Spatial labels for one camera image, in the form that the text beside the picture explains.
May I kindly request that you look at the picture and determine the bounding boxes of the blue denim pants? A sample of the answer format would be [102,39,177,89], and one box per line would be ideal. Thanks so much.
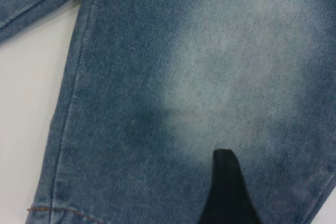
[0,0,336,224]

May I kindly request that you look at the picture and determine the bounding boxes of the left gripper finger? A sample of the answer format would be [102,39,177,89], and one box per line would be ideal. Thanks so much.
[202,149,266,224]

